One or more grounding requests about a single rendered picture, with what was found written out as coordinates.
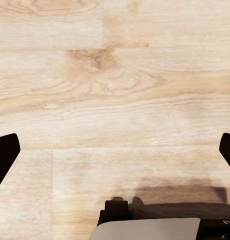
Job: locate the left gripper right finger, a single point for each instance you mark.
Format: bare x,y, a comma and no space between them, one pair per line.
224,147

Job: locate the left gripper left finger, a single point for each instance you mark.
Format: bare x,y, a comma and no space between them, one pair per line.
9,150

